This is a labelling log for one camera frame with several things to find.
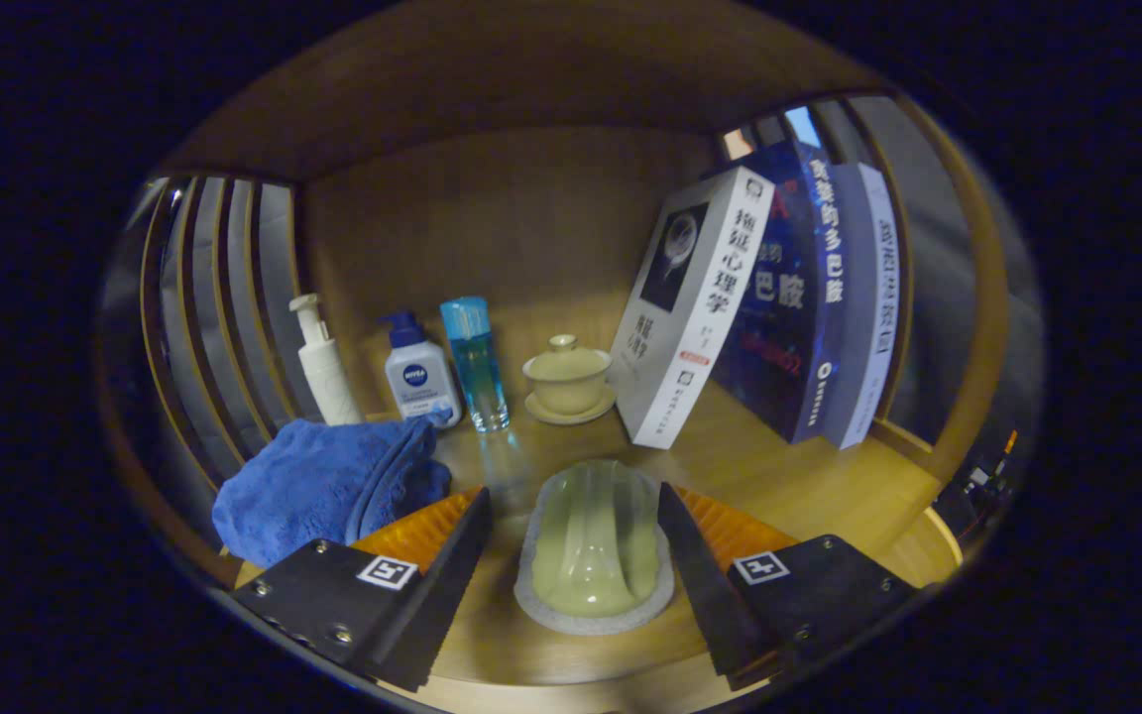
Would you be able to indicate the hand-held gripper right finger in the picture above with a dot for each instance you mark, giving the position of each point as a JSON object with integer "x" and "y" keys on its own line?
{"x": 710, "y": 595}

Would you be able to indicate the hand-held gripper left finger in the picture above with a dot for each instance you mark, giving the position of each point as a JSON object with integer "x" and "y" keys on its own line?
{"x": 442, "y": 595}

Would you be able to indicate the green-topped white sponge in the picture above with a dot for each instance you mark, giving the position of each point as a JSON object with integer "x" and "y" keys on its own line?
{"x": 591, "y": 545}

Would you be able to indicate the wooden countertop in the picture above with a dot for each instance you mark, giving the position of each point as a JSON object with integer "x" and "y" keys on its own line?
{"x": 779, "y": 476}

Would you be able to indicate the wooden cabinet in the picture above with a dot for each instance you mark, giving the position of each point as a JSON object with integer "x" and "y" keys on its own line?
{"x": 531, "y": 79}

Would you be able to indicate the blue rolled towel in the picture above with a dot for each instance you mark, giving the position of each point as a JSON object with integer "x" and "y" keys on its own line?
{"x": 313, "y": 486}

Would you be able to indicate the white bottle with blue cap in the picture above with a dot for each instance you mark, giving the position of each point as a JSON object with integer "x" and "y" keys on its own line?
{"x": 420, "y": 382}

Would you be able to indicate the clear blue bottle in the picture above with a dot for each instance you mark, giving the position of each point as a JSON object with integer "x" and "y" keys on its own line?
{"x": 477, "y": 372}

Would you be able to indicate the white pump bottle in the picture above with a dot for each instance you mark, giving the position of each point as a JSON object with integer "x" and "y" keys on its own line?
{"x": 328, "y": 382}

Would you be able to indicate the lidded ceramic tea cup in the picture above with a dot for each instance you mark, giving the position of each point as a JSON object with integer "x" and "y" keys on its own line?
{"x": 566, "y": 382}

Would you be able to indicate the dark blue book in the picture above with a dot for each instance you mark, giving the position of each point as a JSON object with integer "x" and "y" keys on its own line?
{"x": 779, "y": 327}

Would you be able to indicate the white book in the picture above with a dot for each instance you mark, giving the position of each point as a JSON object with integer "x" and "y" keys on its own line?
{"x": 690, "y": 307}

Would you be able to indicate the black device with orange part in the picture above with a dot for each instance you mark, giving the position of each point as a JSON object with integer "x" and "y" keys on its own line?
{"x": 987, "y": 476}

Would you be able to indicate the pale grey-blue book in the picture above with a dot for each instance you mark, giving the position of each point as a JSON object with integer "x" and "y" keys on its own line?
{"x": 868, "y": 327}

